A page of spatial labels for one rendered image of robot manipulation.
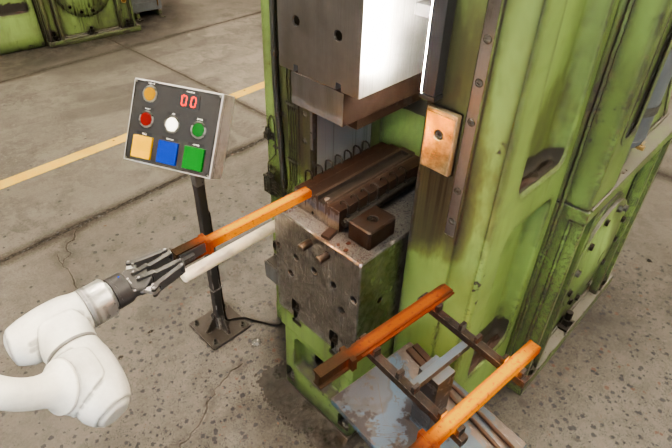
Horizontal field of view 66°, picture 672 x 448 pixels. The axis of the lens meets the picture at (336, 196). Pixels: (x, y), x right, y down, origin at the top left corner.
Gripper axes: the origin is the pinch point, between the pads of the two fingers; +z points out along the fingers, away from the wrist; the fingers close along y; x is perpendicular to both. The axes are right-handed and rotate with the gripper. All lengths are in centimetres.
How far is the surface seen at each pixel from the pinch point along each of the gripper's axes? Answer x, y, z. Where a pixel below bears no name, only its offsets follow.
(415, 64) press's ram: 32, 13, 67
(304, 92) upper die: 25, -7, 44
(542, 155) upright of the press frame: 6, 43, 92
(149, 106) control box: 6, -65, 27
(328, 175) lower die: -9, -10, 56
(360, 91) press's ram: 32, 13, 45
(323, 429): -106, 12, 33
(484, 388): -11, 68, 25
